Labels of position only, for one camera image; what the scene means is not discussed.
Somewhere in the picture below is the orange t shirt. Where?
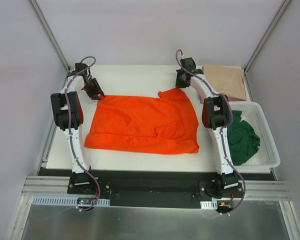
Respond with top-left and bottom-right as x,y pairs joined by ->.
84,88 -> 200,155

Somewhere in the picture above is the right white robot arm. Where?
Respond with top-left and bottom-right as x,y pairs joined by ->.
175,56 -> 240,199

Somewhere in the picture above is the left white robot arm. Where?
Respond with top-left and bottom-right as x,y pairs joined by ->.
50,60 -> 105,195

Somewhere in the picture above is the folded beige t shirt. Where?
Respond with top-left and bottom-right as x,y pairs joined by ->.
202,64 -> 247,101

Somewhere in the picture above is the folded pink t shirt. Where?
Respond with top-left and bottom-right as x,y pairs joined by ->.
228,77 -> 247,102

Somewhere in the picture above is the green t shirt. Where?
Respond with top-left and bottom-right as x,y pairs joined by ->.
227,110 -> 261,166

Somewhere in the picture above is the white plastic basket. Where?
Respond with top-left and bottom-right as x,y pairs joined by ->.
230,101 -> 281,173

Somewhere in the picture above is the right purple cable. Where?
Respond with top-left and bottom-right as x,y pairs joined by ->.
175,49 -> 246,218

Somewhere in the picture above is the purple cable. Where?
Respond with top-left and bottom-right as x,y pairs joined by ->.
175,49 -> 246,218
29,56 -> 102,221

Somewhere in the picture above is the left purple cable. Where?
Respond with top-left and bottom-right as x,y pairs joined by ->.
29,56 -> 102,221

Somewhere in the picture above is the left aluminium post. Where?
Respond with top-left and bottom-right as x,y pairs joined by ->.
28,0 -> 71,72

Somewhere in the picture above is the aluminium post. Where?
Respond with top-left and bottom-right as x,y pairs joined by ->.
28,0 -> 71,72
244,0 -> 293,76

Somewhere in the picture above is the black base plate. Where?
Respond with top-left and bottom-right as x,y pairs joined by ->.
38,168 -> 275,209

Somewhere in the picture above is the left white cable duct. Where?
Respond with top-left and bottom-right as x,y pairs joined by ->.
32,196 -> 111,208

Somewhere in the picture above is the white cable duct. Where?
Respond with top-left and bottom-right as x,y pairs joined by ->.
200,199 -> 233,210
32,196 -> 111,208

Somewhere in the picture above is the right aluminium post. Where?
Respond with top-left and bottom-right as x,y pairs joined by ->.
244,0 -> 293,76

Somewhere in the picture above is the right white cable duct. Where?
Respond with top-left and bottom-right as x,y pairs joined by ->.
200,199 -> 233,210

